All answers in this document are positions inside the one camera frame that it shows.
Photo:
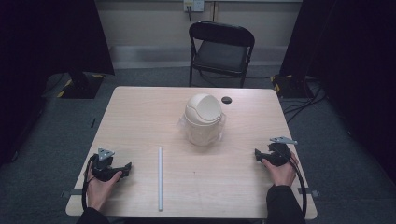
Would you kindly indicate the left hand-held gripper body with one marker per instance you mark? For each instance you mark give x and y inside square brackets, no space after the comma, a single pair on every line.
[102,169]

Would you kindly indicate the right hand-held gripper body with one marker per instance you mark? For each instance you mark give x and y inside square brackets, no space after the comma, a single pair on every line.
[278,154]

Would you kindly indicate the person's right hand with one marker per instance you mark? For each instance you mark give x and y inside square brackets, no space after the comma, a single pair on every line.
[282,174]

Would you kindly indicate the person's left hand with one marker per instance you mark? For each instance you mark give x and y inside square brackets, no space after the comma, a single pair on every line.
[99,191]

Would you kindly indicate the white straw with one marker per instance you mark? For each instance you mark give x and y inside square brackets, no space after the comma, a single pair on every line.
[160,180]

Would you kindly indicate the small dark floor object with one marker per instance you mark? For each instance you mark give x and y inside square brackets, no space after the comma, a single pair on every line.
[93,122]

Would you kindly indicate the cream swing-lid trash can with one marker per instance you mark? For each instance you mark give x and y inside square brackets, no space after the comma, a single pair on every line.
[203,119]

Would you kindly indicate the black stand base striped tape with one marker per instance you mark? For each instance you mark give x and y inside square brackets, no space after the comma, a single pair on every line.
[291,87]
[79,85]

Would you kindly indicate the black folding chair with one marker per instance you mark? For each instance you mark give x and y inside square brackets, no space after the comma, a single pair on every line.
[221,53]

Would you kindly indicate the dark curtain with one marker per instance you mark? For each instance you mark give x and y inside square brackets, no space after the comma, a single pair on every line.
[46,37]
[348,62]

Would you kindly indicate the grey table bracket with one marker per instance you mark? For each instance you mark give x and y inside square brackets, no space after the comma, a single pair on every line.
[311,193]
[70,193]

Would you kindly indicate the white wall socket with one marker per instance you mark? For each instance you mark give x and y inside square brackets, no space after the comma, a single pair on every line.
[193,5]

